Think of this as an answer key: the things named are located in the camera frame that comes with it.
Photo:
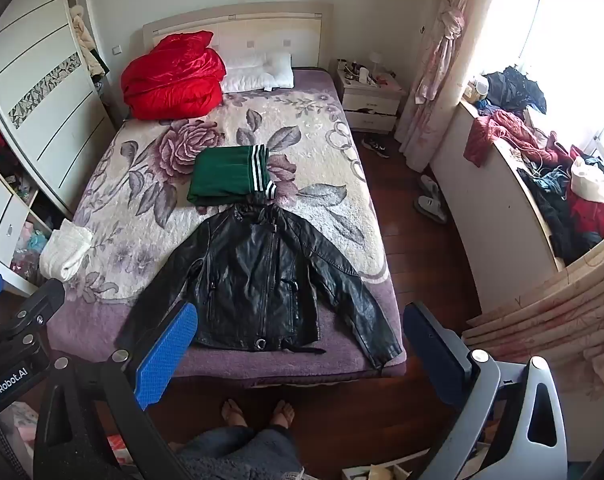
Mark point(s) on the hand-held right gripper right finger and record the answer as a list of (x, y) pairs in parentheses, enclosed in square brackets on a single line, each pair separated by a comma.
[(431, 355)]

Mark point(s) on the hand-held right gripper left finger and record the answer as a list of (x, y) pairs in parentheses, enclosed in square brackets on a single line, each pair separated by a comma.
[(164, 355)]

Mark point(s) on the black leather jacket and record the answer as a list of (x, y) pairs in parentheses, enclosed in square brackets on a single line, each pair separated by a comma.
[(252, 280)]

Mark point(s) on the pile of clothes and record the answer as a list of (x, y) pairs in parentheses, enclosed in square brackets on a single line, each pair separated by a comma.
[(576, 195)]

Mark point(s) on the white knitted sweater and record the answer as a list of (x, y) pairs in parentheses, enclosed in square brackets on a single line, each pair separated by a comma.
[(64, 252)]

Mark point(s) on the white drawer unit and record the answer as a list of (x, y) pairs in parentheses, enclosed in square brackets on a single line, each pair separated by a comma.
[(4, 225)]

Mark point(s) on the pink floral loose curtain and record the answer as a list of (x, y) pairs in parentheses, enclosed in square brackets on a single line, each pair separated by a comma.
[(551, 320)]

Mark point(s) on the person's legs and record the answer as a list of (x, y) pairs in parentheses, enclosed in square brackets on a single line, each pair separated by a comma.
[(247, 450)]

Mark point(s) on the white slipper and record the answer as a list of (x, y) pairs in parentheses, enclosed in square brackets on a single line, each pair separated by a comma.
[(428, 186), (430, 208)]

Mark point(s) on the white window seat cabinet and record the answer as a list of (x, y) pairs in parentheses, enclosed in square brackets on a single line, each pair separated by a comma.
[(491, 220)]

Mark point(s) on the floral plush blanket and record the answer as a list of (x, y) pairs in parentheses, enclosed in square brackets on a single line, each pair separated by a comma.
[(147, 185)]

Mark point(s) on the green pants with white stripes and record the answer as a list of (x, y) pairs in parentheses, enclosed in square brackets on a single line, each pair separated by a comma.
[(222, 175)]

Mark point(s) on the white wardrobe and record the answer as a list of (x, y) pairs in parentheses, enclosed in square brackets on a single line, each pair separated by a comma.
[(42, 90)]

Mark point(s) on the pair of dark sneakers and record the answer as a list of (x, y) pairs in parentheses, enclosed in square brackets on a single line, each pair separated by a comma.
[(375, 147)]

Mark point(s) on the red quilt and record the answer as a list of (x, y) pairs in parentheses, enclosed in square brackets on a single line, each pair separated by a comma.
[(174, 77)]

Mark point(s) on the white nightstand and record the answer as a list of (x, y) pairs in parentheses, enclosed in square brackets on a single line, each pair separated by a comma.
[(369, 102)]

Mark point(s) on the cream hanging garment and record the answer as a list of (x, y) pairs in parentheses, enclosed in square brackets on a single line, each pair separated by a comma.
[(88, 42)]

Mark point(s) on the white pillow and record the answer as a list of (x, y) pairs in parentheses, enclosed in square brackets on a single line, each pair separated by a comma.
[(279, 67), (247, 80)]

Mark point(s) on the pink floral tied curtain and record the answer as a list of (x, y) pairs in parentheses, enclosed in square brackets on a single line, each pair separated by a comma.
[(439, 60)]

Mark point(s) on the small table lamp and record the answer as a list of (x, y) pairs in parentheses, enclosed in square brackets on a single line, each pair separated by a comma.
[(375, 61)]

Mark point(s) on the beige wooden bed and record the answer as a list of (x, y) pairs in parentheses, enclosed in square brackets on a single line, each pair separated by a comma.
[(237, 22)]

